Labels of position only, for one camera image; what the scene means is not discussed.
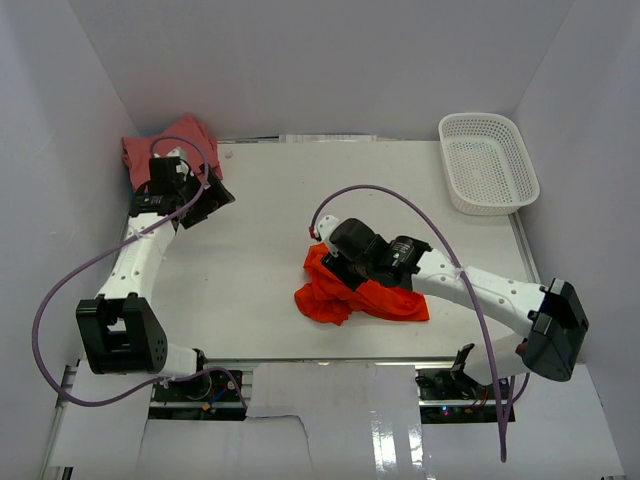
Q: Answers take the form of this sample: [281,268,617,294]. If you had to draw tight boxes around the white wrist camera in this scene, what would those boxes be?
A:
[309,215,340,243]
[166,147,192,179]

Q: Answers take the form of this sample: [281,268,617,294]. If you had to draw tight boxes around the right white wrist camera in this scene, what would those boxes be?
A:
[309,215,340,243]

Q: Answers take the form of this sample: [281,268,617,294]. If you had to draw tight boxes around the folded blue t shirt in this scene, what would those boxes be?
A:
[133,184,149,199]

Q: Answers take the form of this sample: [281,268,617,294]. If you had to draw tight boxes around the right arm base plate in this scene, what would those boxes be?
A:
[415,357,498,425]

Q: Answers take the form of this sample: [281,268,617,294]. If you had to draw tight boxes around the white plastic basket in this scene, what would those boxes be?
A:
[438,112,540,216]

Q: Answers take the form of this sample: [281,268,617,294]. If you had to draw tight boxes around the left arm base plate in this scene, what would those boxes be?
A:
[148,370,246,421]

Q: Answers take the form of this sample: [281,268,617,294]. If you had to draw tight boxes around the orange t shirt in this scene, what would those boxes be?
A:
[294,244,430,326]

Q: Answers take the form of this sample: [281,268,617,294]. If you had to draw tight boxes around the papers at back edge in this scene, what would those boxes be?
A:
[219,134,395,144]

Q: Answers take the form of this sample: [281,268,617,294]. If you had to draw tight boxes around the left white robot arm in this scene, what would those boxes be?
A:
[76,148,235,399]

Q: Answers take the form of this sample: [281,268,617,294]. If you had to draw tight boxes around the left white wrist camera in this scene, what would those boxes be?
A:
[166,147,192,179]

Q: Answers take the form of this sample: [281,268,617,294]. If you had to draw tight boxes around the folded pink t shirt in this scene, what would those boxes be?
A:
[121,114,223,190]

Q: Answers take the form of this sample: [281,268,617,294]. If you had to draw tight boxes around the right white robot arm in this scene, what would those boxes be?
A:
[311,216,589,399]

